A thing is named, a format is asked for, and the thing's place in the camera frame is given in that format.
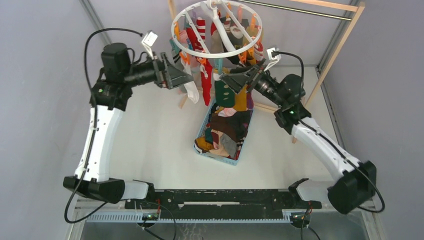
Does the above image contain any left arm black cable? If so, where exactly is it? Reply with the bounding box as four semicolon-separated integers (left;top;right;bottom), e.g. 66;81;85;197
63;27;144;224

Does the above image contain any red white hanging sock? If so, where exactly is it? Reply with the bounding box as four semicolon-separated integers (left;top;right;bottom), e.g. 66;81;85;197
185;17;206;52

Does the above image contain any purple hanging sock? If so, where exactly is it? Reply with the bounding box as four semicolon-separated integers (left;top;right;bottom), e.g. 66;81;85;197
246;92;254;111

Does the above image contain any blue plastic laundry basket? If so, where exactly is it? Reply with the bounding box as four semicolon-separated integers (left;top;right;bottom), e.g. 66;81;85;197
193;101;247;166

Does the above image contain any grey beige striped sock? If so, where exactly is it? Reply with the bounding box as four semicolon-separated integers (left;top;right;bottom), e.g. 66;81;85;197
169;39;186;95

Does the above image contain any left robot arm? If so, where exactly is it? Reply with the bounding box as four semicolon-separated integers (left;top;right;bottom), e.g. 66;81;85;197
63;42;194;209

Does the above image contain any black patterned hanging sock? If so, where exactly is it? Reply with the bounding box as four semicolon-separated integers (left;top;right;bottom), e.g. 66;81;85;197
210;17;246;66

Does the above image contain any dark green sock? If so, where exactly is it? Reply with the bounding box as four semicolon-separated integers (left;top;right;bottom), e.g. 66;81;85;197
213;69;235;108

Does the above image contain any red santa sock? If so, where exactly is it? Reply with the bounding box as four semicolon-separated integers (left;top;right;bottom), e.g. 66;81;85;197
200;58;213;106

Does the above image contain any white round clip hanger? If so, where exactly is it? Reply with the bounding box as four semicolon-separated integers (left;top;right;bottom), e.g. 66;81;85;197
171;0;263;59

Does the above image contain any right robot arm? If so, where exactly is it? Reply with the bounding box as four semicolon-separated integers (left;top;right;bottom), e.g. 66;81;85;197
220;62;382;215

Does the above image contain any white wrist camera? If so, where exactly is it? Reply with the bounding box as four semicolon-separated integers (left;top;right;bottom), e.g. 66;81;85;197
140;30;158;60
264;47;282;71

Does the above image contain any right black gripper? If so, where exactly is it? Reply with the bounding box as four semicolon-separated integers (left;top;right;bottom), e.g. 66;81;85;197
220;59;287;109

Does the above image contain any wooden drying rack frame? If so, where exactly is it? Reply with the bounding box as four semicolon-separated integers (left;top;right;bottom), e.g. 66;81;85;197
167;0;366;145

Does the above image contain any dark brown sock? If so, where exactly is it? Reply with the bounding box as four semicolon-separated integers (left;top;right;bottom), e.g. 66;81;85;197
209;110;253;142

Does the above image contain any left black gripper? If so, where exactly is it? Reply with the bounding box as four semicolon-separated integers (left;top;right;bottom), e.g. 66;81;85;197
122;51;192;90

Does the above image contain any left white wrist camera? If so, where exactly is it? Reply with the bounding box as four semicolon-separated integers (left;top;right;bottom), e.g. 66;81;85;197
140;30;158;60

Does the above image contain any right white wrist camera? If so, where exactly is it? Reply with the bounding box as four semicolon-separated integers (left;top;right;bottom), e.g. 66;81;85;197
264;47;282;71

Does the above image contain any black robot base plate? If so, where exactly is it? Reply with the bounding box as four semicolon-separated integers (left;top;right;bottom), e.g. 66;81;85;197
124;189;322;221

